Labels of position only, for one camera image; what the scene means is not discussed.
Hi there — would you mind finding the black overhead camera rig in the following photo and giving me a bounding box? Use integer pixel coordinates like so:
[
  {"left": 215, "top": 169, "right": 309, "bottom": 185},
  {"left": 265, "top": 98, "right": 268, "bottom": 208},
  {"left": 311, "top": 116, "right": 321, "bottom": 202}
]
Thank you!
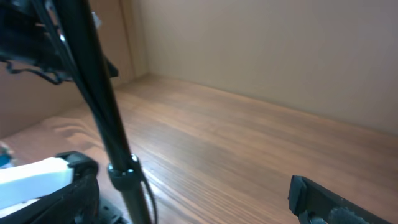
[{"left": 0, "top": 0, "right": 119, "bottom": 85}]

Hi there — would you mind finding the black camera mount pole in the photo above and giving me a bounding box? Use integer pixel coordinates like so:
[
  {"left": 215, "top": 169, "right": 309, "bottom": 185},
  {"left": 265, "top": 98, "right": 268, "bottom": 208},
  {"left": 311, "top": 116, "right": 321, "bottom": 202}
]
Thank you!
[{"left": 53, "top": 0, "right": 158, "bottom": 223}]

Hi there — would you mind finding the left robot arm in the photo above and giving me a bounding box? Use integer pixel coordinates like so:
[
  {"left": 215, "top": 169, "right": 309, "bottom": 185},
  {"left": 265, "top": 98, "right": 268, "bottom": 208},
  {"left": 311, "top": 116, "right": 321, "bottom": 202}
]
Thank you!
[{"left": 1, "top": 151, "right": 128, "bottom": 224}]

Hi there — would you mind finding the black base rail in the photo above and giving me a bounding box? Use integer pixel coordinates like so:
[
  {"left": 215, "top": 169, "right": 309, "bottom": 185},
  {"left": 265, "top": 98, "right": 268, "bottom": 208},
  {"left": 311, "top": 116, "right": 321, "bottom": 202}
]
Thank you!
[{"left": 288, "top": 175, "right": 390, "bottom": 224}]

